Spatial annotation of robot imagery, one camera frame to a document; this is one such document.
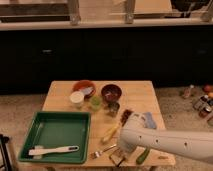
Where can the wooden black eraser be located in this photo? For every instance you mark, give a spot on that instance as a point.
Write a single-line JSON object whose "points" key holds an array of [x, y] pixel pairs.
{"points": [[117, 157]]}

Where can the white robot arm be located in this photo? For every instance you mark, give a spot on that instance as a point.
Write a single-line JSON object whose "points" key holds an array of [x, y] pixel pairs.
{"points": [[136, 133]]}

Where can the purple bowl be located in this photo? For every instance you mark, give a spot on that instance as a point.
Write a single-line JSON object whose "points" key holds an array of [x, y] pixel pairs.
{"points": [[111, 92]]}

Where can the orange bowl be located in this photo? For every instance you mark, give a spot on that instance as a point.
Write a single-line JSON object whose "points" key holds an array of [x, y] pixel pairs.
{"points": [[86, 86]]}

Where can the wooden table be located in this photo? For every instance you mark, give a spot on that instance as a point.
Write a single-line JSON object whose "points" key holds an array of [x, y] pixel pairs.
{"points": [[137, 95]]}

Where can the green cup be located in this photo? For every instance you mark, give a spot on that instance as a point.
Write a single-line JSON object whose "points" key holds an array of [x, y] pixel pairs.
{"points": [[95, 103]]}

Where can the small metal cup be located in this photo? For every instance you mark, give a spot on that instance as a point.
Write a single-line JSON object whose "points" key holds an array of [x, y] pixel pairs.
{"points": [[113, 108]]}

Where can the white cup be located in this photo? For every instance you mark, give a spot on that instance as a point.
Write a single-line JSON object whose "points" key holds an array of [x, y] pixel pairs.
{"points": [[77, 98]]}

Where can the dark red grapes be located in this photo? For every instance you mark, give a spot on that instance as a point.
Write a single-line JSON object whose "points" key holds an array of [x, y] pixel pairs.
{"points": [[125, 116]]}

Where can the blue sponge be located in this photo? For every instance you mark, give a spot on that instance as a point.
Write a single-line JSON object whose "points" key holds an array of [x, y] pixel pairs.
{"points": [[149, 121]]}

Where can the metal fork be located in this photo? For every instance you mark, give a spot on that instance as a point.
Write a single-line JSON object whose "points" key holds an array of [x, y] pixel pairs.
{"points": [[97, 154]]}

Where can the green plastic tray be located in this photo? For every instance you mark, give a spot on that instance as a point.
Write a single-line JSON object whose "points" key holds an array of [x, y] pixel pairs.
{"points": [[51, 129]]}

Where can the white spatula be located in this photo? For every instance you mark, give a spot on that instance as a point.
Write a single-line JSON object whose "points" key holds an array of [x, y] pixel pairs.
{"points": [[41, 151]]}

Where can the green cucumber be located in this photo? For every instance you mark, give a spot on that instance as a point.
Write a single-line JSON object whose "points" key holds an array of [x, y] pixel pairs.
{"points": [[143, 156]]}

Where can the black object at left edge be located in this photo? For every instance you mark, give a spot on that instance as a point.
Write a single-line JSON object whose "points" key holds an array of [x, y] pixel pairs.
{"points": [[6, 165]]}

